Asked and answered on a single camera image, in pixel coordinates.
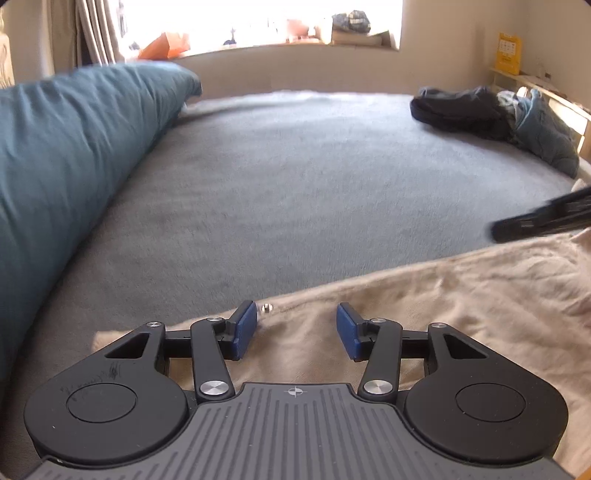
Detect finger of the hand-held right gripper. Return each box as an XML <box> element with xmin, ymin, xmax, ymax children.
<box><xmin>490</xmin><ymin>185</ymin><xmax>591</xmax><ymax>243</ymax></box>

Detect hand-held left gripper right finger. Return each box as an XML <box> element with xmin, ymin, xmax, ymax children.
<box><xmin>336</xmin><ymin>302</ymin><xmax>489</xmax><ymax>402</ymax></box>

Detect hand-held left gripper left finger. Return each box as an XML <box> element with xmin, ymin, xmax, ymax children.
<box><xmin>105</xmin><ymin>300</ymin><xmax>258</xmax><ymax>402</ymax></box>

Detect beige pants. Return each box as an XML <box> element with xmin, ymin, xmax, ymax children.
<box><xmin>90</xmin><ymin>231</ymin><xmax>591</xmax><ymax>480</ymax></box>

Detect dark clothes bundle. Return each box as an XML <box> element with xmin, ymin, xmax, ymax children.
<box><xmin>332</xmin><ymin>10</ymin><xmax>371</xmax><ymax>33</ymax></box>

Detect blue jeans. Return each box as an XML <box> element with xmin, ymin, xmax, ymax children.
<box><xmin>512</xmin><ymin>88</ymin><xmax>581</xmax><ymax>180</ymax></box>

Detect light grey garment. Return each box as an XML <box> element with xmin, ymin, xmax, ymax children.
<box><xmin>496</xmin><ymin>90</ymin><xmax>532</xmax><ymax>116</ymax></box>

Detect black garment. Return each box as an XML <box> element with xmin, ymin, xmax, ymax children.
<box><xmin>410</xmin><ymin>85</ymin><xmax>515</xmax><ymax>141</ymax></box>

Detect wooden desk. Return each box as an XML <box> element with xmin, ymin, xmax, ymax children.
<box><xmin>489</xmin><ymin>67</ymin><xmax>591</xmax><ymax>158</ymax></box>

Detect grey bed blanket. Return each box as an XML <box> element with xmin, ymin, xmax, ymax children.
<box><xmin>9</xmin><ymin>90</ymin><xmax>591</xmax><ymax>462</ymax></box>

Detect yellow box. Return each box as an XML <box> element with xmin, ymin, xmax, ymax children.
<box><xmin>496</xmin><ymin>32</ymin><xmax>522</xmax><ymax>75</ymax></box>

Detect teal pillow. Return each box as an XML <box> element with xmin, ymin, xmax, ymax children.
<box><xmin>0</xmin><ymin>62</ymin><xmax>202</xmax><ymax>398</ymax></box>

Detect cardboard box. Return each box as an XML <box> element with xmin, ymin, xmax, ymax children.
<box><xmin>330</xmin><ymin>28</ymin><xmax>391</xmax><ymax>47</ymax></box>

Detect orange bag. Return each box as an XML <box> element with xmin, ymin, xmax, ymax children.
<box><xmin>139</xmin><ymin>32</ymin><xmax>191</xmax><ymax>61</ymax></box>

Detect beige curtain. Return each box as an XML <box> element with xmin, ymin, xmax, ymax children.
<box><xmin>74</xmin><ymin>0</ymin><xmax>125</xmax><ymax>65</ymax></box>

